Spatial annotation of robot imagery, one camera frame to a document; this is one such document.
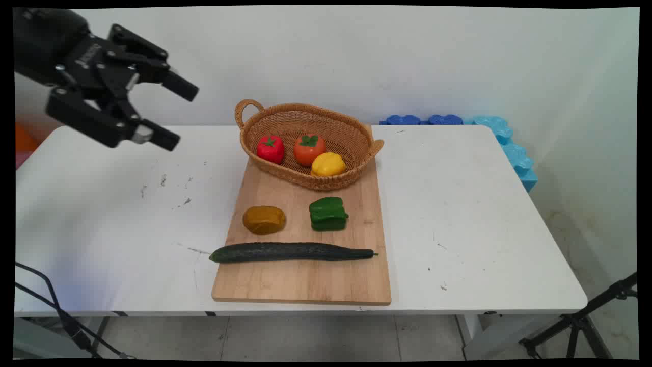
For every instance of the wooden cutting board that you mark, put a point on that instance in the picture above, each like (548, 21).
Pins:
(305, 280)

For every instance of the white table leg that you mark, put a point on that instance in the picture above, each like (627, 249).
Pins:
(468, 331)

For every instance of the black tripod stand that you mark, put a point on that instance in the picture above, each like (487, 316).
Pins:
(580, 321)

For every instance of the grey metal table leg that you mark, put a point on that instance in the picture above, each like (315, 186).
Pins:
(99, 331)

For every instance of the orange-red toy tomato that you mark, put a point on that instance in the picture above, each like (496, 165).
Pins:
(308, 149)

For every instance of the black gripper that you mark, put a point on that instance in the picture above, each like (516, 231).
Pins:
(51, 41)

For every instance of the light blue foam tile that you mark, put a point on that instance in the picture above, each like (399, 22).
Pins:
(514, 153)

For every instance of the orange object behind table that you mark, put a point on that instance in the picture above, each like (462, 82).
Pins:
(24, 138)

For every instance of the dark blue foam tile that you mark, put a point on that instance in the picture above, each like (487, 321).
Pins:
(444, 120)
(402, 120)

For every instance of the woven wicker basket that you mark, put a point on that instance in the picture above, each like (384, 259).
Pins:
(305, 127)

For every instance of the brown toy potato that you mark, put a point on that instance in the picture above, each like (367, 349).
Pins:
(264, 220)

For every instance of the dark green cucumber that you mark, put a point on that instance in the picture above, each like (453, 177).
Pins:
(290, 252)

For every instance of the yellow lemon toy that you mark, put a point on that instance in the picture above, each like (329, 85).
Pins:
(328, 165)

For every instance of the red toy strawberry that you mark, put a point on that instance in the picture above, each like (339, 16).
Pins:
(270, 148)

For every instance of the green toy bell pepper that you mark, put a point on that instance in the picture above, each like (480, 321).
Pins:
(327, 214)

